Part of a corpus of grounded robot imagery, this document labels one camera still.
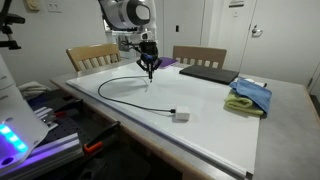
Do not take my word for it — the black laptop sleeve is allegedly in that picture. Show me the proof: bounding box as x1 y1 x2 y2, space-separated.
178 64 240 86

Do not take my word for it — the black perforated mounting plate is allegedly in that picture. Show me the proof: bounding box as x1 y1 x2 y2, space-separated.
28 88 114 148

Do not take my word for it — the blue folded cloth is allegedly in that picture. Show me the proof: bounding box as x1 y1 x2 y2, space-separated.
228 78 273 115

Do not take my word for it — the beige wall thermostat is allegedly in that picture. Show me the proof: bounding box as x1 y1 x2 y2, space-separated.
23 0 42 13

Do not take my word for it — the aluminium frame rail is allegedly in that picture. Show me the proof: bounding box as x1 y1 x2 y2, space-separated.
0 132 84 179

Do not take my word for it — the yellow-green folded cloth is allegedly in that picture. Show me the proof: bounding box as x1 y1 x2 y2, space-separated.
223 89 265 118

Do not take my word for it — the white wall switch plate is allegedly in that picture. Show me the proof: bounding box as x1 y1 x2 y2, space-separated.
46 0 64 14

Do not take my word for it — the red-handled black bar clamp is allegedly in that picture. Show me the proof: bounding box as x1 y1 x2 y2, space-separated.
51 110 68 118

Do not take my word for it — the silver metal bracket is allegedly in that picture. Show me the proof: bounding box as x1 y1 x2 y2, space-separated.
33 106 59 133

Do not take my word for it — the white kitchen stove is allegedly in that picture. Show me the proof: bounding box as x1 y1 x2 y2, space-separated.
111 30 139 62

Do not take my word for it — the large white whiteboard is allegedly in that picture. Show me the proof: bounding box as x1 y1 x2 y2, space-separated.
65 59 262 180

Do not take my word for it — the orange-handled black bar clamp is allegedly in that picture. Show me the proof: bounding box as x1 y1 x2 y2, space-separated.
82 120 122 155

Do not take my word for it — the white whiteboard marker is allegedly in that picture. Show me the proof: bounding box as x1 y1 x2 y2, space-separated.
238 77 268 88

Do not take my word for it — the silver door handle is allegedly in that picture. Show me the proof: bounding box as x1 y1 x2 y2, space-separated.
251 24 264 38

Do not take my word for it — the thin black charging cable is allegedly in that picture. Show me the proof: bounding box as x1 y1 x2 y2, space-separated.
97 75 177 115

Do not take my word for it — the light wooden slat chair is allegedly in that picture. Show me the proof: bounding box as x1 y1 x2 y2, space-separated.
65 42 122 74

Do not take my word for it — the brown wooden slat chair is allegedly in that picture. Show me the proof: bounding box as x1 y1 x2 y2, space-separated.
171 45 228 70

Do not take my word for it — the black camera on mount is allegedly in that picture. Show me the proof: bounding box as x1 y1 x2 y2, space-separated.
0 11 26 51

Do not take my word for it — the door sign plate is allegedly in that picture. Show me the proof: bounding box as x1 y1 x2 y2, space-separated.
228 0 245 8

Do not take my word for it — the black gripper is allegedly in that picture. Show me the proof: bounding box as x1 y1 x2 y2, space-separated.
136 40 164 81

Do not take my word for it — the white charger block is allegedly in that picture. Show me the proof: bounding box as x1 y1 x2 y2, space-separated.
174 105 191 122

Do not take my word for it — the purple notebook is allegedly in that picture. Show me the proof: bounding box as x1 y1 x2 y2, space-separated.
156 56 179 70

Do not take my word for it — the white wrist camera block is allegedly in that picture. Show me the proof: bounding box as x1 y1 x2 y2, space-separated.
139 30 157 42

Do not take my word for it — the white bundled cloth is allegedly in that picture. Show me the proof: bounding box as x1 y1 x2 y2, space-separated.
18 81 51 100

